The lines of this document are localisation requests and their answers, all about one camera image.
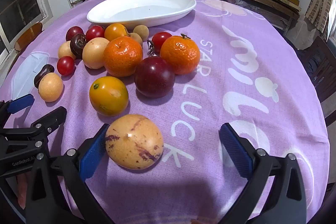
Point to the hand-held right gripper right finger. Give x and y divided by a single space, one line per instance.
236 153

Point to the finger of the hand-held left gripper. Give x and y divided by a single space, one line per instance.
21 104
51 119

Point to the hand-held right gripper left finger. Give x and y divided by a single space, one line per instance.
93 154

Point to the pale pepino melon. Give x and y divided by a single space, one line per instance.
95 53
66 50
50 87

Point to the dark brown water chestnut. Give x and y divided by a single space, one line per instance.
42 75
78 43

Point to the large purple-streaked pepino melon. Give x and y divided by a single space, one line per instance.
134 141

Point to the red cherry tomato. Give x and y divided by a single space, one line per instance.
65 65
160 39
95 33

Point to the greenish orange tomato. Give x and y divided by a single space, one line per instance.
109 96

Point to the dark red tomato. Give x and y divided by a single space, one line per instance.
74 33

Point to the dark purple tomato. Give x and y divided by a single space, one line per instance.
154 76

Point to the bright orange tomato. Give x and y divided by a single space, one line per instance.
116 32

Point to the orange mandarin with stem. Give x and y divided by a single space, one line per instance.
180 54

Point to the tan longan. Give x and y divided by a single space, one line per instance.
141 29
137 38

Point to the white oval plate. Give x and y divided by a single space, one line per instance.
141 7

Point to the person's left hand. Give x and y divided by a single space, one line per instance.
21 187

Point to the purple printed tablecloth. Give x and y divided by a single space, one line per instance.
210 108

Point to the brown wooden chair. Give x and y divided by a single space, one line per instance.
29 35

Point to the white-framed window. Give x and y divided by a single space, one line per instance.
15 3

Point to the brick-patterned curtain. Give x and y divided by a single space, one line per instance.
319 3

